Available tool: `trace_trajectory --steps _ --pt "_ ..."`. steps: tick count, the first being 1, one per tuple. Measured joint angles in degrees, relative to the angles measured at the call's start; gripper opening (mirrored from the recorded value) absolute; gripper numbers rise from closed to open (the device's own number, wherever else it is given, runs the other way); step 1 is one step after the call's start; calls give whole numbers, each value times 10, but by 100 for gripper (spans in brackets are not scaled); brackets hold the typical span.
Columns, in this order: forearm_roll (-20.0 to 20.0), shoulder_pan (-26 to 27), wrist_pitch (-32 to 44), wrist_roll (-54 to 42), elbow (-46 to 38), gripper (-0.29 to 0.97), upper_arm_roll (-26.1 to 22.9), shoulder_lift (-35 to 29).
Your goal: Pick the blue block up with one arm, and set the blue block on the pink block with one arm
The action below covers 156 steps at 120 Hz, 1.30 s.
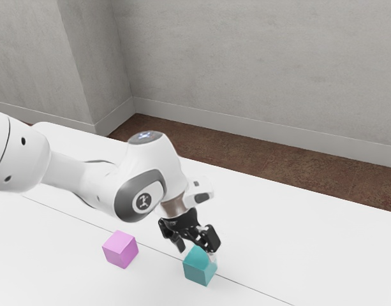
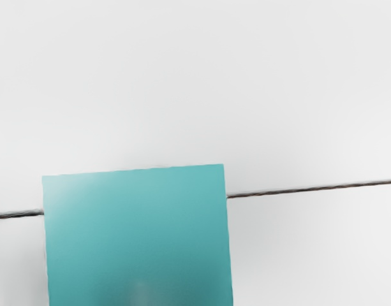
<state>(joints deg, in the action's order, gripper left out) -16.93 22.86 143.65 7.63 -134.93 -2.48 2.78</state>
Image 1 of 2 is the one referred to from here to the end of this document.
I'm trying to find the pink block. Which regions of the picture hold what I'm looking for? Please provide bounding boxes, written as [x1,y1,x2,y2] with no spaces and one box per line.
[101,229,140,270]

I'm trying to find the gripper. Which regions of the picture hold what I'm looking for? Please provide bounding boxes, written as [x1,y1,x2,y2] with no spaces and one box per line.
[158,208,222,264]

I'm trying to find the teal block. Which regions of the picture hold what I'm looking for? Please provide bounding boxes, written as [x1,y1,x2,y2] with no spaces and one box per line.
[182,245,219,286]

